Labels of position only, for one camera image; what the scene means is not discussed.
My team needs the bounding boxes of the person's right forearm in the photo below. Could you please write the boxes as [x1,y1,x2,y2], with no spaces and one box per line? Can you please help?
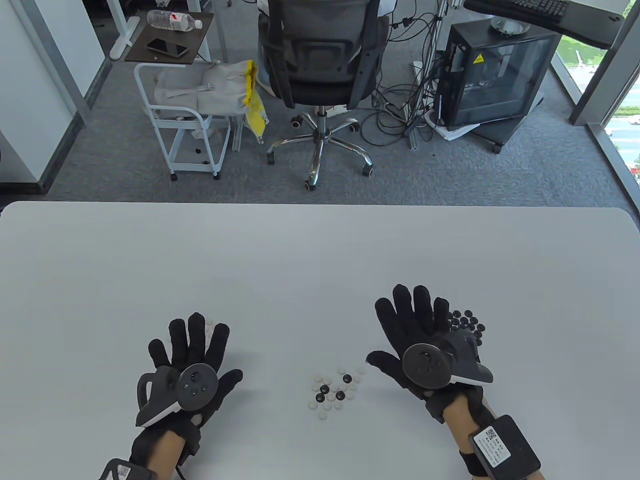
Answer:
[444,395,482,451]

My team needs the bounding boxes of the cluster of black go stones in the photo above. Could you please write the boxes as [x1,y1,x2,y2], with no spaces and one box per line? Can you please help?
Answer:
[448,310,487,347]

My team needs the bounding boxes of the yellow plastic bag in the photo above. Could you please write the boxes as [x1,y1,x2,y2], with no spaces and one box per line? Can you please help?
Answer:
[242,60,269,145]

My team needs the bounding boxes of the white desk leg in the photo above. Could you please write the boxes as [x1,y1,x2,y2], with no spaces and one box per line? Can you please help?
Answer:
[107,0,142,62]

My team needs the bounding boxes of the brown side table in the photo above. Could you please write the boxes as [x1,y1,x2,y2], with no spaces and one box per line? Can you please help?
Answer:
[124,11,215,65]

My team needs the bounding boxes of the aluminium frame post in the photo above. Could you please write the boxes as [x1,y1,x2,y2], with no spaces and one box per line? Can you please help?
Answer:
[409,0,448,151]

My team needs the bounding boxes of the clear plastic water bottle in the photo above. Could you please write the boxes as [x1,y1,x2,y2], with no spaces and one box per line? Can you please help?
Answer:
[147,9,204,32]

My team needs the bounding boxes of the black keyboard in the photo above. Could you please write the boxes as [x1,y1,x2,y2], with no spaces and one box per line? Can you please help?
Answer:
[492,0,571,24]

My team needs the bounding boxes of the black mesh office chair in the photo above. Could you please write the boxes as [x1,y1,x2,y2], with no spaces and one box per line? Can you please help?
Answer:
[257,0,391,193]

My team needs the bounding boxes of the person's left hand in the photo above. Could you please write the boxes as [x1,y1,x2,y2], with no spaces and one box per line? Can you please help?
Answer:
[130,312,244,466]

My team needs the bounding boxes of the pile of mixed go stones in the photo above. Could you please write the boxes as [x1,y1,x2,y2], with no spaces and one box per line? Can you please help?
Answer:
[309,366,367,421]

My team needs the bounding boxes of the black computer case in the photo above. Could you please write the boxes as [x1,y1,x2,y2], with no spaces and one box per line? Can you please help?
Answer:
[437,21,562,132]

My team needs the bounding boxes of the grey window pillar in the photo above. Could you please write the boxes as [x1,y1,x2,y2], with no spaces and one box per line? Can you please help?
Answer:
[569,0,640,128]

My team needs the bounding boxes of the black smartphone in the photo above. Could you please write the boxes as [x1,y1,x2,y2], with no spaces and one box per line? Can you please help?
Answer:
[145,38,190,58]

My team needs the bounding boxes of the white rolling cart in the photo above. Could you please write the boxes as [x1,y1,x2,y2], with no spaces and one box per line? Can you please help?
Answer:
[134,62,232,182]

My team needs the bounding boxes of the black patterned wrist camera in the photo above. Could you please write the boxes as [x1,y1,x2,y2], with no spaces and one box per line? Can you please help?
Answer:
[97,458,156,480]

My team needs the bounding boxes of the round silver stand base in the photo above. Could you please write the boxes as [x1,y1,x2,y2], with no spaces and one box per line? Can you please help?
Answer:
[490,14,531,37]

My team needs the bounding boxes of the black and white left controller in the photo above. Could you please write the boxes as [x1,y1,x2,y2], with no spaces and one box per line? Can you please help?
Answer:
[136,362,219,428]

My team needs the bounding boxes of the black wrist strap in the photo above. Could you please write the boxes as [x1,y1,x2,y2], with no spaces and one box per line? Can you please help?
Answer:
[460,450,488,478]

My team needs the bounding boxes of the person's right hand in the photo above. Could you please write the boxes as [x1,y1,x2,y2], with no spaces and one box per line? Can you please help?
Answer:
[366,284,496,425]

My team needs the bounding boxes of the black labelled wrist camera box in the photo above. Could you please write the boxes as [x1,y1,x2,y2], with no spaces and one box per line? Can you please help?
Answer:
[468,414,542,480]

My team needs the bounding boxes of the grey fabric bag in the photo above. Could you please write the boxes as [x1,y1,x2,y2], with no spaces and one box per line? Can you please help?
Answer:
[154,62,251,118]

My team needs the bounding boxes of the black wheeled platform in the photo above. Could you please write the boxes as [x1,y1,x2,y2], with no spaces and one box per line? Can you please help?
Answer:
[472,107,543,155]

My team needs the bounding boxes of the white papers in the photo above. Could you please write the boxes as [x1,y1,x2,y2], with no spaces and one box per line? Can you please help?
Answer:
[425,110,481,141]

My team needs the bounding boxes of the black and white controller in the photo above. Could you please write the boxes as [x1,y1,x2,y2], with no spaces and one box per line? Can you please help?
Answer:
[402,330,494,390]
[136,362,219,428]

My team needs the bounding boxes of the black and white right controller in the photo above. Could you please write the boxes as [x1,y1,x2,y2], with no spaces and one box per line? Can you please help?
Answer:
[402,330,494,390]

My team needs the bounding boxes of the tangle of black floor cables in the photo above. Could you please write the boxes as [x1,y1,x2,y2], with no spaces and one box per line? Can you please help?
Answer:
[360,0,446,148]

